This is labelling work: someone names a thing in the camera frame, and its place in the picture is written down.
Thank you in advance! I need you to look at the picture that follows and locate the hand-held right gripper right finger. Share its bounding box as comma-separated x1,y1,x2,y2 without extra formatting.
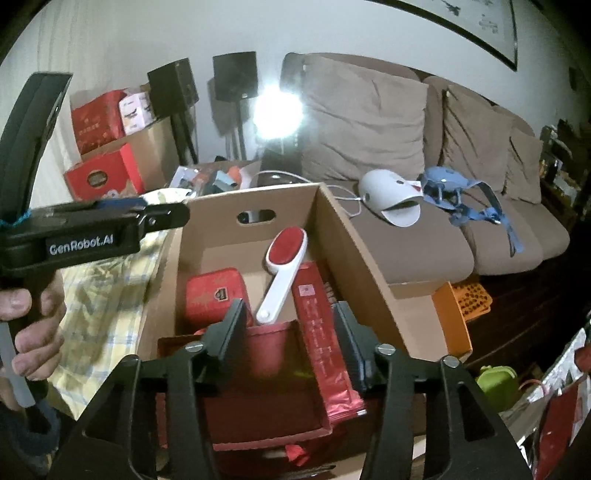
334,301,534,480

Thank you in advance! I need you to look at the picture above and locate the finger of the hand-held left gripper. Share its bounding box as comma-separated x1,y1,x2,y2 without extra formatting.
98,196,147,209
135,201,192,238

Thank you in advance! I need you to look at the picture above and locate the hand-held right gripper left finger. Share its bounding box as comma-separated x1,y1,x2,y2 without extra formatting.
48,299,249,480

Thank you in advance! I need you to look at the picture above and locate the red snack packet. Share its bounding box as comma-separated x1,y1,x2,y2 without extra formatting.
291,261,369,424

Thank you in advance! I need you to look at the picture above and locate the red tea tin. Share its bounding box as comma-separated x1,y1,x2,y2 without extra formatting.
185,268,249,336

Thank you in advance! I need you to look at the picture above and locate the large cardboard box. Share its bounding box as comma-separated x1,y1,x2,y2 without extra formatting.
139,182,472,480

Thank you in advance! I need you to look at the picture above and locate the white red lint brush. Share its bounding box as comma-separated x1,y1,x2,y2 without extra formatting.
255,227,309,325

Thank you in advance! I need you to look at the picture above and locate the person's left hand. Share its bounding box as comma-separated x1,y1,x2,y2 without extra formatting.
0,276,66,382

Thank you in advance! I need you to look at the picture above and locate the red cookie box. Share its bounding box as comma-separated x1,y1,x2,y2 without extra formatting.
64,143,146,201

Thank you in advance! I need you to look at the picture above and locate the cluttered side table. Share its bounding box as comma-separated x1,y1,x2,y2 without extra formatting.
167,158,306,193

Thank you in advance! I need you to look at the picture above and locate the brown cardboard carton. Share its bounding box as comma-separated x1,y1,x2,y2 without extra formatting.
69,83,186,195

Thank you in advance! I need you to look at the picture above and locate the red carton gold print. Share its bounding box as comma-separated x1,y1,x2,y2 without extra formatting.
71,91,129,156

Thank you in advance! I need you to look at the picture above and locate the yellow checked tablecloth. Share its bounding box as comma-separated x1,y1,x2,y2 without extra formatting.
47,191,195,408

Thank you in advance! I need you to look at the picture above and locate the orange plastic crate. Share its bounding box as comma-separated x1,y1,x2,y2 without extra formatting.
431,281,495,357

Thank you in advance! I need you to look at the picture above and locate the brown sofa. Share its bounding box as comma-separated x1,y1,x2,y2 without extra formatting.
281,52,572,285

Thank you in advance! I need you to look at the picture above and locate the black speaker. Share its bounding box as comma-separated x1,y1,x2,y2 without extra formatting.
212,52,258,102
148,59,200,119

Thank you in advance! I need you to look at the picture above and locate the green plastic container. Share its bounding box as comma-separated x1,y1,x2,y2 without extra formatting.
475,364,519,408

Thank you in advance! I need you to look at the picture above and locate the bright lamp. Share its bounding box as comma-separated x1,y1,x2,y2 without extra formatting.
250,89,306,140

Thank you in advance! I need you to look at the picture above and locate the white domed device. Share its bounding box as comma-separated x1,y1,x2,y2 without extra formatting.
359,169,426,229

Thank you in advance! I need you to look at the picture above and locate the white curtain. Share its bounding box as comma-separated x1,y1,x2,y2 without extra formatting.
0,23,77,210

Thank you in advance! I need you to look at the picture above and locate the silver patterned gift bag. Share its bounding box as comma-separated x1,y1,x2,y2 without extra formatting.
502,318,591,480

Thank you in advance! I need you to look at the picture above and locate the large brown sofa cushion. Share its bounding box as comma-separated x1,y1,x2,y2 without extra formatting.
302,56,428,184

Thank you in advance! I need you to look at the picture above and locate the red glossy gift bag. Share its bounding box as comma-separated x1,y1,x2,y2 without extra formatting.
536,383,587,480

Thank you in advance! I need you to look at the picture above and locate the medium brown sofa cushion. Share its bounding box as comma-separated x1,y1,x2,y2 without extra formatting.
443,85,516,184

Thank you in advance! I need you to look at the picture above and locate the small brown sofa cushion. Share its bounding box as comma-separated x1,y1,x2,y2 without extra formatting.
505,127,544,205

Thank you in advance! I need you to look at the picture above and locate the cluttered dark shelf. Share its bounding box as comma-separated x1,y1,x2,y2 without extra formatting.
538,119,591,223

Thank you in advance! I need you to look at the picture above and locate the framed ink painting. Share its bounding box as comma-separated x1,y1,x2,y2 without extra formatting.
368,0,519,72

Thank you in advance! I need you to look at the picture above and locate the white cable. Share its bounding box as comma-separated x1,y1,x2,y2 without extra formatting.
255,170,366,219

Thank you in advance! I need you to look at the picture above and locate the blue strapped device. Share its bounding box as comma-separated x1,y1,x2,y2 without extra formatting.
418,167,526,256

